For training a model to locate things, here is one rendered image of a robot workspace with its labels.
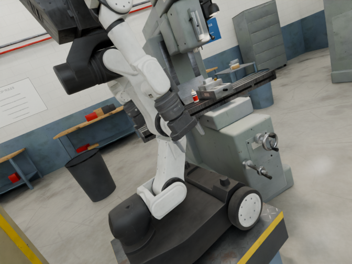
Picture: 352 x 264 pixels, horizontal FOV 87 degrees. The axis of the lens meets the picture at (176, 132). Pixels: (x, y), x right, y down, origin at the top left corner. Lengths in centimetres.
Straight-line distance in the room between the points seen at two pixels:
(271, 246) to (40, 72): 567
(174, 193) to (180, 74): 126
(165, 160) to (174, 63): 117
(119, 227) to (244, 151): 87
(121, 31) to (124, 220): 73
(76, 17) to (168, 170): 71
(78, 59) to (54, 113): 503
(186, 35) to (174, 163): 92
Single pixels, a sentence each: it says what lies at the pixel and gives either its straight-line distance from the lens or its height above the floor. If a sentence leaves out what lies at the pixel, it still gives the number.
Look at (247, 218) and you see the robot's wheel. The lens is 105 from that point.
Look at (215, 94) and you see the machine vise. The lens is 139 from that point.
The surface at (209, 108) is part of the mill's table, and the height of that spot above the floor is 86.
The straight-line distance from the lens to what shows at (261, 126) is 137.
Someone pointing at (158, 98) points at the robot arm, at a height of 115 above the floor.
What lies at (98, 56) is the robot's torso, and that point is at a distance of 83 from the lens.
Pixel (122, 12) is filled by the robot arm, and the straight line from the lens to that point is 64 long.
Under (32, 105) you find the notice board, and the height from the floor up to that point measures 175.
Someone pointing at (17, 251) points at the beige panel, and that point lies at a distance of 180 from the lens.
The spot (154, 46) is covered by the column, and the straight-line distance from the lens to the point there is 187.
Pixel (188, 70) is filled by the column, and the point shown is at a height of 116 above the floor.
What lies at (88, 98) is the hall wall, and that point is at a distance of 563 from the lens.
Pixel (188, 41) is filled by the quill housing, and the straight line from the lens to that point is 147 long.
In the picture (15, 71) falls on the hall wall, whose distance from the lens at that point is 602.
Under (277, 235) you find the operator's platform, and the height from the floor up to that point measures 30.
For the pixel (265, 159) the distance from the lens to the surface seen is 146.
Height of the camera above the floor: 122
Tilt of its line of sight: 17 degrees down
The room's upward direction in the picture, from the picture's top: 22 degrees counter-clockwise
